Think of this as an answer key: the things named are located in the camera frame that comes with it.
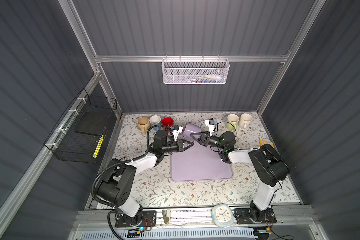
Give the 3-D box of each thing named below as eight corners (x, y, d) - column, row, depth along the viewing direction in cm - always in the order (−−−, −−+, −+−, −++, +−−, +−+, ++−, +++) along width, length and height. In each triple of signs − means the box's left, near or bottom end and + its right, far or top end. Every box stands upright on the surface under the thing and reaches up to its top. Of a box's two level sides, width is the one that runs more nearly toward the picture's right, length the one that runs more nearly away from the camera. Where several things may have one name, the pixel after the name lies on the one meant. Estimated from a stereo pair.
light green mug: (226, 133, 110) (230, 124, 102) (224, 123, 117) (227, 113, 108) (236, 133, 110) (241, 124, 102) (233, 123, 117) (237, 113, 108)
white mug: (235, 130, 111) (239, 122, 104) (238, 120, 118) (242, 111, 110) (245, 134, 109) (250, 125, 102) (248, 123, 116) (253, 115, 108)
